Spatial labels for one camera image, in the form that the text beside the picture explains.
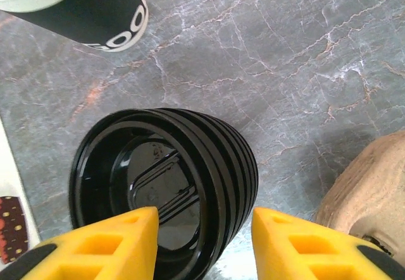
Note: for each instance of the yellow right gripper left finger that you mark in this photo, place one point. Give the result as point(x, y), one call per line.
point(95, 254)

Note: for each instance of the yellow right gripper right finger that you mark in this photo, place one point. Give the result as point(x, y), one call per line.
point(303, 254)

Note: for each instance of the brown pulp cup carrier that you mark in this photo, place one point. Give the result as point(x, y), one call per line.
point(373, 182)

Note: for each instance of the white printed paper bag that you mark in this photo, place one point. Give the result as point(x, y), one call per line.
point(12, 182)

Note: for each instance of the stack of black paper cups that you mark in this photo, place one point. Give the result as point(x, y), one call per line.
point(88, 11)

